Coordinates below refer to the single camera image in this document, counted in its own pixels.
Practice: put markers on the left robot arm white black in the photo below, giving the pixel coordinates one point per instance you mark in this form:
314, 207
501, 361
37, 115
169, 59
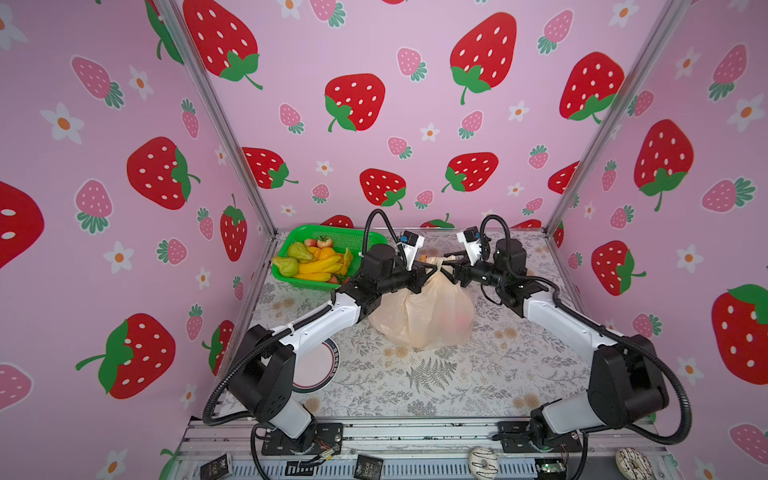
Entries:
262, 377

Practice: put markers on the black square tag left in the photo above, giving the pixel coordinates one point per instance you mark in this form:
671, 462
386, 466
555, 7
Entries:
219, 468

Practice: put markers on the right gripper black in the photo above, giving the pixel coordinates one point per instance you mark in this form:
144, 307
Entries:
464, 277

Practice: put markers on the black square tag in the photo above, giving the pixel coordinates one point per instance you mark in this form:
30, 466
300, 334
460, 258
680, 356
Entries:
368, 468
219, 468

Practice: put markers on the aluminium frame post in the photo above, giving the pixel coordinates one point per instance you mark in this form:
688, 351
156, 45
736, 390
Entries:
662, 31
216, 43

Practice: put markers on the banana print plastic bag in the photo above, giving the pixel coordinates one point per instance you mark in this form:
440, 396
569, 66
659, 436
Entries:
441, 315

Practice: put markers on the white sprinkled donut centre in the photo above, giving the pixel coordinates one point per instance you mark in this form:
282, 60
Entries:
483, 463

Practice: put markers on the black square tag centre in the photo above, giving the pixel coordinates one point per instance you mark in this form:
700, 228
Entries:
368, 468

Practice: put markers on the yellow fake banana bunch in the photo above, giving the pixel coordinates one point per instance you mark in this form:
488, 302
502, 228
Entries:
320, 270

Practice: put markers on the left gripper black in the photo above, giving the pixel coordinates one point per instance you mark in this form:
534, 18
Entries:
417, 277

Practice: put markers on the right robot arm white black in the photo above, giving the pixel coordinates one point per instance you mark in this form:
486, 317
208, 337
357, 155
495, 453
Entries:
624, 385

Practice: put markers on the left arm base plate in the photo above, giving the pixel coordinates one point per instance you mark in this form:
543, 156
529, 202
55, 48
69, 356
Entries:
317, 439

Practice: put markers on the white sprinkled donut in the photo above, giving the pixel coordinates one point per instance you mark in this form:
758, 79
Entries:
633, 464
483, 463

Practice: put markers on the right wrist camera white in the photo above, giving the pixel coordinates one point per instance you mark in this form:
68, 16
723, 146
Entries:
472, 243

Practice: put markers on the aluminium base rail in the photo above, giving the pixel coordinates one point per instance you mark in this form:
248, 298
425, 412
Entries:
412, 448

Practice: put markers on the round white plate dark rim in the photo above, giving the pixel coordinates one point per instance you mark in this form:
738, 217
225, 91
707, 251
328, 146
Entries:
315, 369

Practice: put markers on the green fake pear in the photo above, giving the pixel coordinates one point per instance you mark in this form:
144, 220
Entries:
299, 252

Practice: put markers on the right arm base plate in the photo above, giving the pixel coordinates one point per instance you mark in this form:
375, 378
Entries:
521, 437

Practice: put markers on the white sprinkled donut right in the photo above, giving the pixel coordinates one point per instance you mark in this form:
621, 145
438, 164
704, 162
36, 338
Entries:
633, 464

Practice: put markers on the green plastic fruit basket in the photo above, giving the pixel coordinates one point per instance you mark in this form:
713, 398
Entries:
318, 257

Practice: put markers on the aluminium frame post left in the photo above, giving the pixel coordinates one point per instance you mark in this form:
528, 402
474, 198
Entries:
216, 43

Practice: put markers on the aluminium frame post right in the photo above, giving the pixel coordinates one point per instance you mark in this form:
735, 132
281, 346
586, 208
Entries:
662, 31

